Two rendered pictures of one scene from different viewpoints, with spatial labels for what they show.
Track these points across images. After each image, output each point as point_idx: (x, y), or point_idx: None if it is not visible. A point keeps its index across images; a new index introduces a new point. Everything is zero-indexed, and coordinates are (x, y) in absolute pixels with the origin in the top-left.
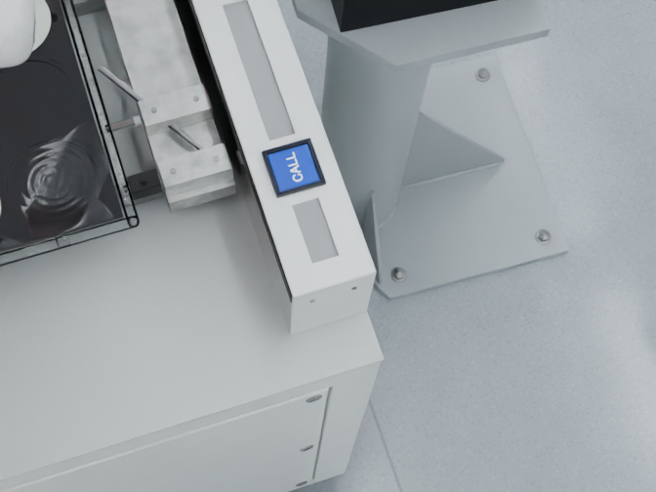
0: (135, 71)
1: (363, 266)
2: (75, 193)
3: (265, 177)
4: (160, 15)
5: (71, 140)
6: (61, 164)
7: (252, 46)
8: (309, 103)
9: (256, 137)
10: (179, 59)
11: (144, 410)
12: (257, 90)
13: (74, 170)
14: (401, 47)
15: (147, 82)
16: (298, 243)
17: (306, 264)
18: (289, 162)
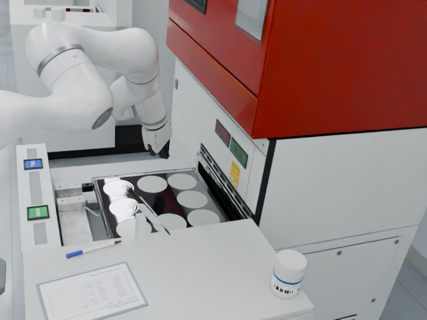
0: (84, 220)
1: (20, 146)
2: (111, 185)
3: (44, 164)
4: (70, 235)
5: (111, 196)
6: (115, 191)
7: (35, 194)
8: (19, 178)
9: (43, 172)
10: (65, 222)
11: (98, 167)
12: (38, 183)
13: (111, 190)
14: None
15: (80, 216)
16: (39, 151)
17: (38, 148)
18: (33, 164)
